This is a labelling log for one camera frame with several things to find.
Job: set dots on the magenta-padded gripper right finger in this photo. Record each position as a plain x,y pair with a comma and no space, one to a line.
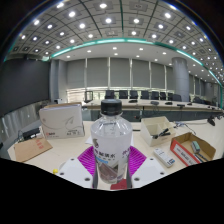
146,171

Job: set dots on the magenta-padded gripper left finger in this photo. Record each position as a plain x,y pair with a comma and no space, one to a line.
75,171

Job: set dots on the clear black-capped water bottle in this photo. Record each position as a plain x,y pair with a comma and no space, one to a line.
111,140

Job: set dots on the white remote control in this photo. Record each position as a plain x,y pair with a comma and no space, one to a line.
164,157

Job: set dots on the small open white box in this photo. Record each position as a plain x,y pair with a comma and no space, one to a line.
151,136

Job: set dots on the open brown red-sided cardboard box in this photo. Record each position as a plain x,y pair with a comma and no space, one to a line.
181,155

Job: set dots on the black hand tool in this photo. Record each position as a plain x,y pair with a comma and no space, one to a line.
161,133

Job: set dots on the flat brown cardboard sheet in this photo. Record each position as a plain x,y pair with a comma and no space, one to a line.
32,149

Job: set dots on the large white cardboard box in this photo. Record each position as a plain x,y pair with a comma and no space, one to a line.
61,121

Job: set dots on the long black tool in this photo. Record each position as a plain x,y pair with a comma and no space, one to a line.
200,156

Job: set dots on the black oblong device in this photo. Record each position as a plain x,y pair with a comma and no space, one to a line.
30,134

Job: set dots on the row of black office chairs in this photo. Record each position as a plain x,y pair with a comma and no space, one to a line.
133,94

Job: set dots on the group of ceiling lights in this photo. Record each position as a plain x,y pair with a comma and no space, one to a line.
108,20

